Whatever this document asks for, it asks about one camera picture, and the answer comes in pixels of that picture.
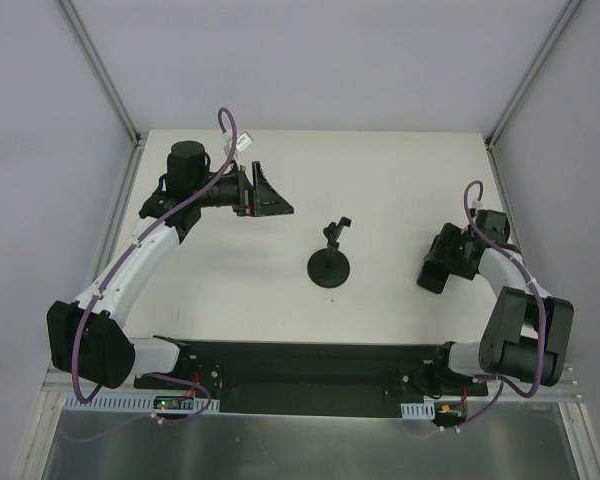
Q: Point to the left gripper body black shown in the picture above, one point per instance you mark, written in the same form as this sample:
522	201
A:
247	193

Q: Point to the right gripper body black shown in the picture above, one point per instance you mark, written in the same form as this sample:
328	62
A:
434	270

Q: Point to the black smartphone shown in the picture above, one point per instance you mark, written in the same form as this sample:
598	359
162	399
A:
433	277

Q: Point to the black phone stand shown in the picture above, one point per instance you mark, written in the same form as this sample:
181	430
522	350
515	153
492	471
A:
328	267

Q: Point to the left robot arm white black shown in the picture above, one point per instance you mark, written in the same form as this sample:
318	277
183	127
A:
86	335

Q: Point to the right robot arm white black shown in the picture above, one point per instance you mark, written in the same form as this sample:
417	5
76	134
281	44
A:
526	337

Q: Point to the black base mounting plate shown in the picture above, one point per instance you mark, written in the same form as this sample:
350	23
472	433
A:
273	378

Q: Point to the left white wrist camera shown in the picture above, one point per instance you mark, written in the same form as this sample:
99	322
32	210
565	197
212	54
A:
244	140

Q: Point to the left aluminium frame post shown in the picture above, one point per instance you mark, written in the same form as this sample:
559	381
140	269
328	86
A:
94	61

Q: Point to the aluminium frame post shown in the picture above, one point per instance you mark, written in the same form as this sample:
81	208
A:
546	48
94	61

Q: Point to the right white cable duct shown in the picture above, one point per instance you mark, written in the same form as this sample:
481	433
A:
418	411

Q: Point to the white cable duct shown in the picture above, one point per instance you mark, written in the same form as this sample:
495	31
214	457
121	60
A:
143	403
418	411

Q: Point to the left white cable duct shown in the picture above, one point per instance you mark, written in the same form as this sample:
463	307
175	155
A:
143	403

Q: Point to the right aluminium frame post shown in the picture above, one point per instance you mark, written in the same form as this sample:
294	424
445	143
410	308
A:
546	48

